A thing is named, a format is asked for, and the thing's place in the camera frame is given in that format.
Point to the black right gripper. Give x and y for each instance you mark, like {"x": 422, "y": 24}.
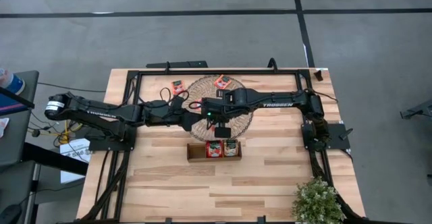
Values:
{"x": 219, "y": 111}

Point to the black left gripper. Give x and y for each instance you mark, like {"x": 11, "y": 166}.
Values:
{"x": 179, "y": 111}

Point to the beige tea packet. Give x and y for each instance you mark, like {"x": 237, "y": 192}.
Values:
{"x": 231, "y": 152}
{"x": 231, "y": 143}

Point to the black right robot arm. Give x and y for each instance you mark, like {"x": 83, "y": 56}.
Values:
{"x": 276, "y": 100}

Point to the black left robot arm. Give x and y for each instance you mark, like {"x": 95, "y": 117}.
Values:
{"x": 101, "y": 114}

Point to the wooden compartment tea box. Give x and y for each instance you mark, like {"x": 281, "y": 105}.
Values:
{"x": 195, "y": 153}

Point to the round woven straw placemat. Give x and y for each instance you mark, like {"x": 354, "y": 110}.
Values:
{"x": 243, "y": 122}

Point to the black power strip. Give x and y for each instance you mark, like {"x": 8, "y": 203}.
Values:
{"x": 182, "y": 64}

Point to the small brown clamp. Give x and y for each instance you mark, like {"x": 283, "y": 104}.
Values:
{"x": 318, "y": 75}

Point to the white paper sheet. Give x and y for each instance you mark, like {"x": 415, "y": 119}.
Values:
{"x": 72, "y": 148}

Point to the potted plant white flowers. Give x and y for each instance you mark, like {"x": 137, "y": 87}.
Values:
{"x": 317, "y": 200}

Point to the black support leg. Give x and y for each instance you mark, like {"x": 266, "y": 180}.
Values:
{"x": 50, "y": 158}

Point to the grey side table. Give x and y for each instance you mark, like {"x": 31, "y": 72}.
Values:
{"x": 20, "y": 133}

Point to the black rod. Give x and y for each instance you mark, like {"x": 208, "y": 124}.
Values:
{"x": 17, "y": 97}

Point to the white blue wipes canister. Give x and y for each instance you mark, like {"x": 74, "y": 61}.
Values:
{"x": 11, "y": 82}

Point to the small white paper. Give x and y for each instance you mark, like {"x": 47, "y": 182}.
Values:
{"x": 3, "y": 127}

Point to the grey metal stand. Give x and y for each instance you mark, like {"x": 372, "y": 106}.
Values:
{"x": 418, "y": 109}

